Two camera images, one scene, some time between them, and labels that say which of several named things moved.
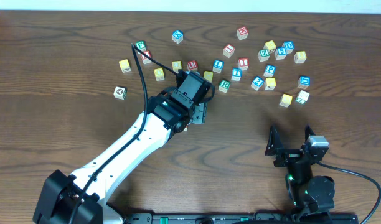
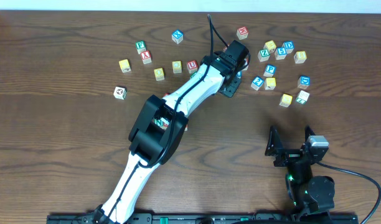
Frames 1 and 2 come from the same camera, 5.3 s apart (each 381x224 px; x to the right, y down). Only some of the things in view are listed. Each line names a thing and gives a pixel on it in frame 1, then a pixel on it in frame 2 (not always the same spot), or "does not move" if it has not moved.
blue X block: x=177 y=36 does not move
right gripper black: x=292 y=155 does not move
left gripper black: x=200 y=112 → x=231 y=88
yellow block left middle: x=159 y=74 does not move
